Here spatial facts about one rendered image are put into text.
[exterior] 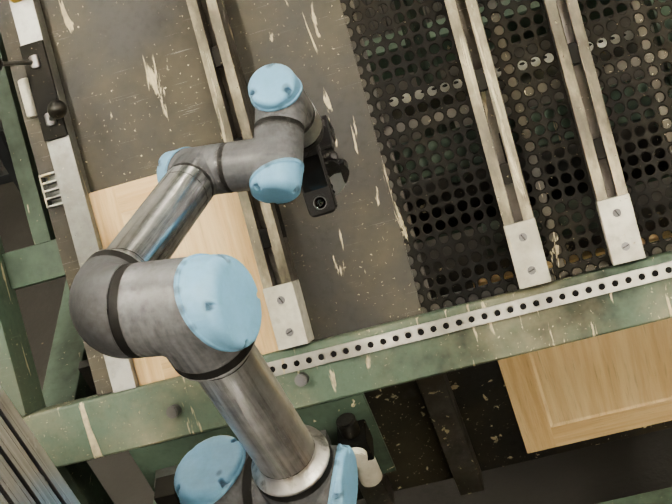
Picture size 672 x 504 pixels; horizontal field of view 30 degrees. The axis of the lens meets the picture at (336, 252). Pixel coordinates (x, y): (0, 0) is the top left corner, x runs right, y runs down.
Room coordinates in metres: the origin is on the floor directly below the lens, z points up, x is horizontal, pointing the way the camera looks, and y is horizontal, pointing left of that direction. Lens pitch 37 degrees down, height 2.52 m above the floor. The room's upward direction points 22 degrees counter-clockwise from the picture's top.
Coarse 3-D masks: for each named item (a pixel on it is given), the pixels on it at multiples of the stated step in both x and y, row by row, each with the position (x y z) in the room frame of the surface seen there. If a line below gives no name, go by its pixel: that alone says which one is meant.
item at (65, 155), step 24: (24, 0) 2.46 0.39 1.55; (24, 24) 2.43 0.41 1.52; (48, 48) 2.41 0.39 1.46; (48, 144) 2.29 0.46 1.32; (72, 144) 2.28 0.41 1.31; (72, 168) 2.25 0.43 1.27; (72, 192) 2.22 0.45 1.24; (72, 216) 2.20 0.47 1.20; (96, 240) 2.15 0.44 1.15; (120, 360) 2.01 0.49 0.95; (120, 384) 1.98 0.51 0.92
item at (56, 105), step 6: (54, 102) 2.22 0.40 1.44; (60, 102) 2.22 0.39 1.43; (48, 108) 2.22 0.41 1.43; (54, 108) 2.21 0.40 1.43; (60, 108) 2.21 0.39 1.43; (66, 108) 2.22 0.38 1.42; (48, 114) 2.30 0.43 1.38; (54, 114) 2.21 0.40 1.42; (60, 114) 2.21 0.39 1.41; (48, 120) 2.30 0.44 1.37; (54, 120) 2.30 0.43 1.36; (48, 126) 2.30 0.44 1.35
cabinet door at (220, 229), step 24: (96, 192) 2.22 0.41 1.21; (120, 192) 2.21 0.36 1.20; (144, 192) 2.19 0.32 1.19; (96, 216) 2.20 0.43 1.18; (120, 216) 2.18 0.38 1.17; (216, 216) 2.11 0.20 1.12; (240, 216) 2.09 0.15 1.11; (192, 240) 2.10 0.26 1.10; (216, 240) 2.09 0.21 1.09; (240, 240) 2.07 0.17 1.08; (264, 312) 1.97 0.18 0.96; (264, 336) 1.95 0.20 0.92; (144, 360) 2.01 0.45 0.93; (144, 384) 1.99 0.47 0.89
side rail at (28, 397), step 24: (0, 240) 2.31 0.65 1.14; (0, 264) 2.25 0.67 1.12; (0, 288) 2.20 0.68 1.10; (0, 312) 2.15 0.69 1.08; (0, 336) 2.11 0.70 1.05; (24, 336) 2.18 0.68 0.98; (0, 360) 2.09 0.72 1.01; (24, 360) 2.12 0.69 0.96; (0, 384) 2.06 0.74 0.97; (24, 384) 2.07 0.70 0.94; (24, 408) 2.02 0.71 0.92
